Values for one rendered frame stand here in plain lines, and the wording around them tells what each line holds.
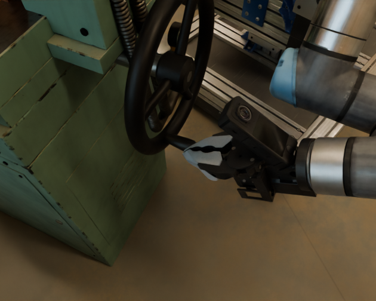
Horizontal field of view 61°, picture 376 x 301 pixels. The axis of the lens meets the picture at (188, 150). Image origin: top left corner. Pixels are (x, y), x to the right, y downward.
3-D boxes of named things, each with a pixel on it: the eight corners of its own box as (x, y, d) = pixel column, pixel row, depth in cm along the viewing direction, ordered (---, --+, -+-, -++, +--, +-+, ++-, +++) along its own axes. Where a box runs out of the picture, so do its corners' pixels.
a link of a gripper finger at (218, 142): (195, 170, 58) (241, 173, 52) (180, 148, 54) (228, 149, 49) (202, 157, 59) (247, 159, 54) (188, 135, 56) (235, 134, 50)
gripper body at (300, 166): (237, 199, 51) (315, 209, 44) (216, 165, 46) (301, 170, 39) (252, 162, 55) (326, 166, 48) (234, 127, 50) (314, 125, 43)
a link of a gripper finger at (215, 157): (188, 184, 56) (234, 189, 51) (172, 162, 53) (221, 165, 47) (195, 169, 58) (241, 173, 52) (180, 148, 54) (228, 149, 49)
